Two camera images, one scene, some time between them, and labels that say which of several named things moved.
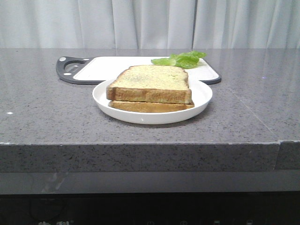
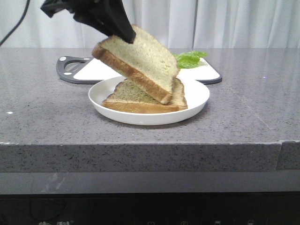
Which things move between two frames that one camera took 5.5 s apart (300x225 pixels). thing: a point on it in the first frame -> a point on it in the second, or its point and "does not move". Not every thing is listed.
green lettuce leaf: (186, 60) does not move
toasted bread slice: (132, 106) does not move
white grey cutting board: (95, 70) does not move
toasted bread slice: (152, 84) -> (146, 62)
